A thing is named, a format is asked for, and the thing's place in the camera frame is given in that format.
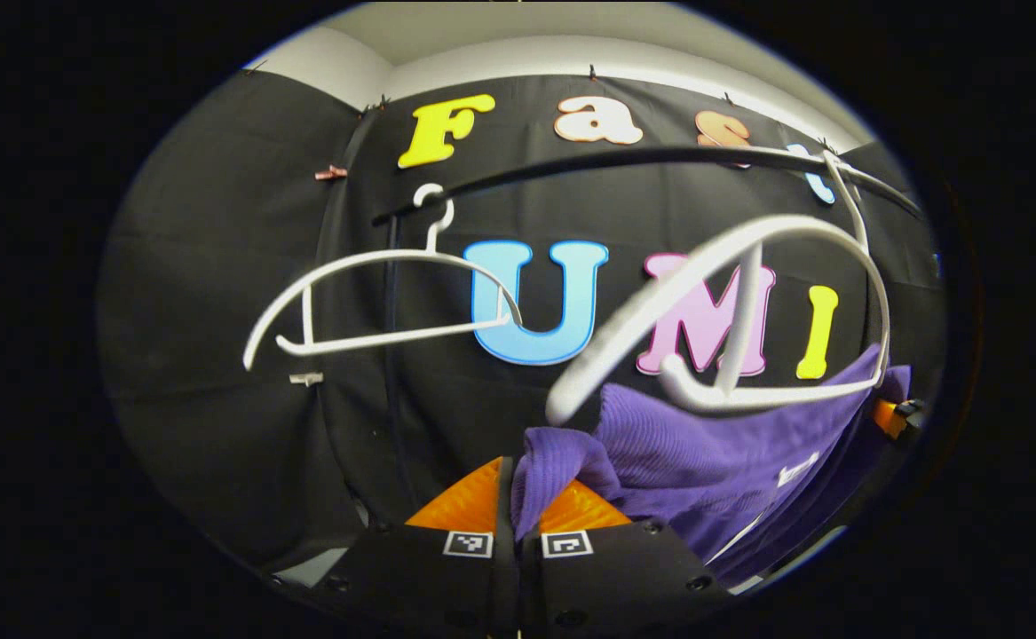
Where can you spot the white plastic hanger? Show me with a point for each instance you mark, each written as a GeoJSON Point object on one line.
{"type": "Point", "coordinates": [411, 254]}
{"type": "Point", "coordinates": [642, 306]}

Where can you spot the purple knit jacket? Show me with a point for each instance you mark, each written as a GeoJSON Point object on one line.
{"type": "Point", "coordinates": [704, 461]}

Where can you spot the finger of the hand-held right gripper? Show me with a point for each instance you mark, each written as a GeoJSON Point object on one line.
{"type": "Point", "coordinates": [890, 417]}

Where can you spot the pink clothes peg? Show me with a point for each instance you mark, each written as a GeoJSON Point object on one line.
{"type": "Point", "coordinates": [331, 173]}

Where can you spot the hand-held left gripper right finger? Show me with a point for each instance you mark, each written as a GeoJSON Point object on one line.
{"type": "Point", "coordinates": [624, 577]}

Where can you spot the white clothes peg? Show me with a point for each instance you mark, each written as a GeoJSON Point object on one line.
{"type": "Point", "coordinates": [304, 379]}

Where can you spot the black clothes rack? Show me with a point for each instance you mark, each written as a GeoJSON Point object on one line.
{"type": "Point", "coordinates": [518, 174]}

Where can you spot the black backdrop cloth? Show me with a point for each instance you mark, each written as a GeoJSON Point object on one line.
{"type": "Point", "coordinates": [216, 266]}

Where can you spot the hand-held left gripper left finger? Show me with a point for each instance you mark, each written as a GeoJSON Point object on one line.
{"type": "Point", "coordinates": [507, 506]}

